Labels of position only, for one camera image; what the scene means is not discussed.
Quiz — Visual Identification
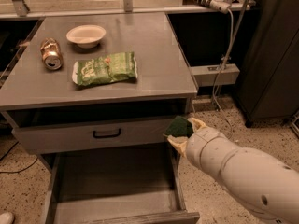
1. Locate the closed grey top drawer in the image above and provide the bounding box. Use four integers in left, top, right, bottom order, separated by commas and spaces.
12, 116, 175, 154

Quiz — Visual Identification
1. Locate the black drawer handle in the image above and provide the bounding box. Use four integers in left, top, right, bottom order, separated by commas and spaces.
93, 128, 121, 139

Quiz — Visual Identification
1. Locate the metal rail shelf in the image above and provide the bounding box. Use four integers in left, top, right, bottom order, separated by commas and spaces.
0, 0, 257, 20

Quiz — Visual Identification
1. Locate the white power strip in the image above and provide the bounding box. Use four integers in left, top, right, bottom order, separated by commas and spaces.
189, 0, 231, 14

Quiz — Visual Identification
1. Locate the white paper bowl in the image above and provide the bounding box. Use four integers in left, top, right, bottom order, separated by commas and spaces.
66, 25, 106, 49

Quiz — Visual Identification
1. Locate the grey power cable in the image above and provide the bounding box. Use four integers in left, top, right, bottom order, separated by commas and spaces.
192, 7, 235, 138

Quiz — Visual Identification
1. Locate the green chip bag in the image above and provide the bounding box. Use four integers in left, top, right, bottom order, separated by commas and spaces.
72, 52, 137, 87

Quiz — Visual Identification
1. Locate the black floor cable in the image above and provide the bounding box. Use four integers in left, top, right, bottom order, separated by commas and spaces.
0, 140, 39, 175

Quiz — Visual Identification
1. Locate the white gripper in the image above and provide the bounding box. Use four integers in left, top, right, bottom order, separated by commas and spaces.
167, 117, 235, 171

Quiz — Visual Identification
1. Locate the dark cabinet on right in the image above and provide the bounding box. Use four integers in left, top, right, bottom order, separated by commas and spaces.
235, 0, 299, 127

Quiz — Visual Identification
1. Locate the open grey middle drawer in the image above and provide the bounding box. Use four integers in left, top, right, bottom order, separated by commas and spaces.
41, 143, 200, 224

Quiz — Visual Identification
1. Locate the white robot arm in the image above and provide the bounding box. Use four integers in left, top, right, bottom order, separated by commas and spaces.
164, 116, 299, 224

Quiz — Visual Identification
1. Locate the grey metal bracket block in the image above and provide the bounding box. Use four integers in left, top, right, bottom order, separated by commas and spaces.
190, 63, 240, 87

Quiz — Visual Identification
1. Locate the crushed gold soda can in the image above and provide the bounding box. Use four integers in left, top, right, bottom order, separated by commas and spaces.
40, 38, 63, 70

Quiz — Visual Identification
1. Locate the green and yellow sponge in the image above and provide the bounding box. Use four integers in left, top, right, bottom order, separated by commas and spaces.
164, 116, 193, 138

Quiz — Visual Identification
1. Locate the white shoe tip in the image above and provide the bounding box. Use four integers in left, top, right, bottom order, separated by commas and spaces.
0, 212, 15, 224

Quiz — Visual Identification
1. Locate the grey wooden drawer cabinet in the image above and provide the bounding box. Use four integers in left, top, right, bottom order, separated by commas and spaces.
0, 11, 201, 224

